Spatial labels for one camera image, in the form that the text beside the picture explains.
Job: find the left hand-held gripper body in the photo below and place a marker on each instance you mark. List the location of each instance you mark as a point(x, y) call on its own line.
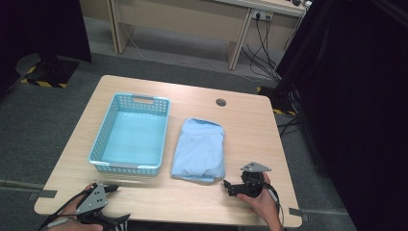
point(93, 199)

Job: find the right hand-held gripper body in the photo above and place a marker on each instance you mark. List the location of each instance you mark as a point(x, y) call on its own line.
point(251, 183)

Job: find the light blue cloth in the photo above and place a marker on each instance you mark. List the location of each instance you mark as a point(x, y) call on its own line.
point(198, 150)

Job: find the light blue plastic basket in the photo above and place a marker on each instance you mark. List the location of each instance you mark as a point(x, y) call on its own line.
point(134, 141)

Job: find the person's right hand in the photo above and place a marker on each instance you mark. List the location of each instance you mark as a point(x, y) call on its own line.
point(264, 205)

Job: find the person's left hand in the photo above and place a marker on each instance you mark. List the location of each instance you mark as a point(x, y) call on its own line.
point(84, 227)

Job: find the grey tape strip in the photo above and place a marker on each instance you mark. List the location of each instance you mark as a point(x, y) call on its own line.
point(43, 194)
point(298, 213)

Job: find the large black curtain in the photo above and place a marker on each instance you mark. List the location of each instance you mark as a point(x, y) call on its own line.
point(352, 112)

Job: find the stand base with striped tape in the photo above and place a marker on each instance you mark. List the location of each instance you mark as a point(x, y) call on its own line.
point(48, 70)

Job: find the beige wooden desk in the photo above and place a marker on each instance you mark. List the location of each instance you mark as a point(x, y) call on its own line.
point(198, 19)

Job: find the white power strip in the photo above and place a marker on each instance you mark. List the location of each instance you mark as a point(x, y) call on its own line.
point(262, 15)

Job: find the small black curtain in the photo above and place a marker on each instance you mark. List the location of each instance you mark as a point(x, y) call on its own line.
point(38, 29)

